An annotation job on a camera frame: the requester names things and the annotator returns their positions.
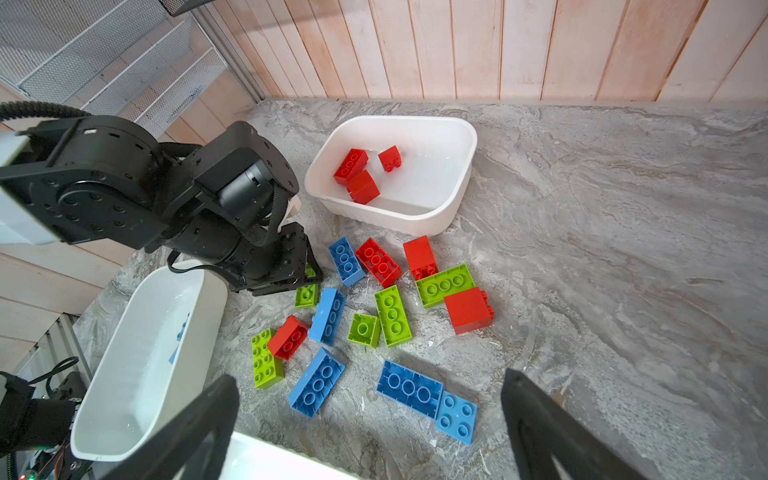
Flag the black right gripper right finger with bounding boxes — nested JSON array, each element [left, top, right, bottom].
[[501, 369, 643, 479]]

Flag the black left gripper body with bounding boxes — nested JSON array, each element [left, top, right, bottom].
[[167, 222, 323, 297]]

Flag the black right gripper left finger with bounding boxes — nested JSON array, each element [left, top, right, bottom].
[[106, 375, 239, 479]]

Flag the small red lego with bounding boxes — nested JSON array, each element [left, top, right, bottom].
[[378, 145, 402, 173]]

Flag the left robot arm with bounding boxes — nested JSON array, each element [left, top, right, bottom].
[[1, 101, 324, 296]]

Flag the white bin with red legos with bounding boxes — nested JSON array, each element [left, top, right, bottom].
[[304, 116, 478, 237]]

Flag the white bin front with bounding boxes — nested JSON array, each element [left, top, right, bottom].
[[219, 432, 356, 480]]

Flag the light blue square lego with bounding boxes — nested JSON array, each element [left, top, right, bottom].
[[436, 391, 478, 446]]

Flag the white bin left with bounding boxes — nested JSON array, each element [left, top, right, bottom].
[[70, 267, 228, 462]]

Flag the long red lego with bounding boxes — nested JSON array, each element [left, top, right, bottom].
[[355, 238, 402, 289]]

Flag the small green lego square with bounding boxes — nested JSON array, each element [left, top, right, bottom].
[[347, 313, 381, 348]]

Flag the large blue lego underside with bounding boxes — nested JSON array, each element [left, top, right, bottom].
[[376, 360, 444, 420]]

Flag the long green lego centre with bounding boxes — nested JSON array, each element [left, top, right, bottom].
[[374, 285, 412, 347]]

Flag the red lego lying sideways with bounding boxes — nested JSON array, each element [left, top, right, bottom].
[[444, 287, 495, 335]]

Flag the green lego beside red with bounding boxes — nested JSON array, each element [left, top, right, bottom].
[[416, 264, 476, 309]]

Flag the white wire shelf rack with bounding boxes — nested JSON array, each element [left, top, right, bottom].
[[1, 1, 227, 137]]

